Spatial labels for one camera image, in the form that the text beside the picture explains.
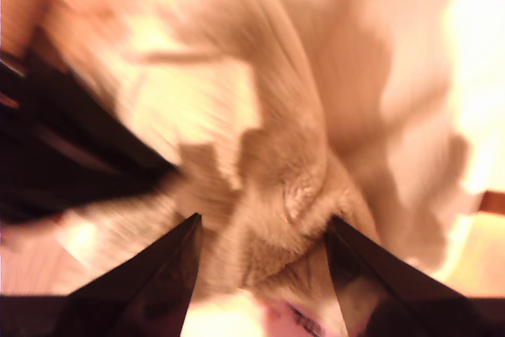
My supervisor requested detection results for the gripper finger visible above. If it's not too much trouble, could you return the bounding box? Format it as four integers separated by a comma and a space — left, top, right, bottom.
53, 212, 203, 337
0, 36, 179, 175
0, 114, 178, 227
323, 215, 490, 337

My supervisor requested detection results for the cream terry tea towel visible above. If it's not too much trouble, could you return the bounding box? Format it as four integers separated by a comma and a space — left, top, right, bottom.
0, 0, 482, 306

